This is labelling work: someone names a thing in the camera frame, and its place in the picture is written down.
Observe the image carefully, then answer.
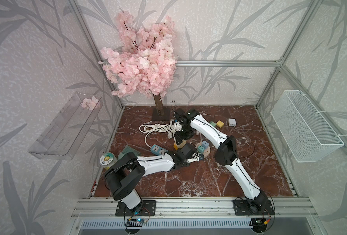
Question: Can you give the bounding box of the beige cube charger plug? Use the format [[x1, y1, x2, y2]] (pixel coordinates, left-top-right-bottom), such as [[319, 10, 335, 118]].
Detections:
[[174, 140, 186, 145]]

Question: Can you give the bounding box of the teal power strip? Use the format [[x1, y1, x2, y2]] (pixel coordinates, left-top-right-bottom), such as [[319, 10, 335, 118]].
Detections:
[[151, 145, 168, 156]]

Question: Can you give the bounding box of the yellow charger plug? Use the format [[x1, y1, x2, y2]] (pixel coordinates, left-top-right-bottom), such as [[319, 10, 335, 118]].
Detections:
[[216, 121, 224, 128]]

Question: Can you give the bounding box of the white charger plug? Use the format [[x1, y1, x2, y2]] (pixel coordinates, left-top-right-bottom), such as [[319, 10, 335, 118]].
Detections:
[[228, 118, 237, 127]]

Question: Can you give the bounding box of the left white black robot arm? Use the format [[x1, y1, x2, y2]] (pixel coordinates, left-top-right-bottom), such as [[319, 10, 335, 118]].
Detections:
[[105, 145, 204, 211]]

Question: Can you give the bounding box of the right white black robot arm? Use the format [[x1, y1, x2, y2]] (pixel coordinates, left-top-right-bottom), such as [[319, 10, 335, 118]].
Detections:
[[173, 109, 268, 213]]

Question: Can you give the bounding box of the teal charger plug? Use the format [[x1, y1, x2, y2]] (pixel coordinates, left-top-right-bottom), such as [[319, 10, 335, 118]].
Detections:
[[197, 145, 205, 154]]

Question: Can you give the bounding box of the round pink power socket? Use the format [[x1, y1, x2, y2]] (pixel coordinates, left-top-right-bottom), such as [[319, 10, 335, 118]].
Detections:
[[196, 143, 211, 159]]

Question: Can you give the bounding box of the blue charger plug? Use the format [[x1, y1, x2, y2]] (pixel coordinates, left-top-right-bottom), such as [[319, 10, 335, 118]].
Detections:
[[202, 141, 209, 149]]

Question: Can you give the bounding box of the pink cherry blossom tree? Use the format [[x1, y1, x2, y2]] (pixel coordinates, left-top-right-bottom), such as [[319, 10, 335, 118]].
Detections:
[[99, 11, 177, 117]]

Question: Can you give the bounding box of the green tape roll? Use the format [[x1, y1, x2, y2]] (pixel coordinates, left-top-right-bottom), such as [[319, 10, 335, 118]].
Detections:
[[99, 152, 118, 169]]

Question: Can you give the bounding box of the white teal strip cable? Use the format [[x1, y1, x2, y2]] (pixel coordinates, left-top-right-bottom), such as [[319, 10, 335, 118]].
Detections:
[[139, 122, 177, 147]]

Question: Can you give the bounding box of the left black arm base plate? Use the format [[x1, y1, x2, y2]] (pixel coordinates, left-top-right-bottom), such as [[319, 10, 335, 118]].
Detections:
[[115, 200, 157, 217]]

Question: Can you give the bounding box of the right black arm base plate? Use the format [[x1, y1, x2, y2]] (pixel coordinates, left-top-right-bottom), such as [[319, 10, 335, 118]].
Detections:
[[232, 198, 275, 216]]

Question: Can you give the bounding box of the aluminium front rail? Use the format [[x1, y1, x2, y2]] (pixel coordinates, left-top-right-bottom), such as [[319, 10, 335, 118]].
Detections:
[[71, 197, 318, 219]]

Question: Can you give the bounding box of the clear acrylic wall shelf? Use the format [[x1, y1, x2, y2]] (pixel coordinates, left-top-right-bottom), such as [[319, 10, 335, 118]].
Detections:
[[28, 92, 103, 160]]

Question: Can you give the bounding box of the white wire mesh basket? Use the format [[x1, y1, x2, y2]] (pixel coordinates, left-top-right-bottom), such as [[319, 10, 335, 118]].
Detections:
[[270, 90, 344, 163]]

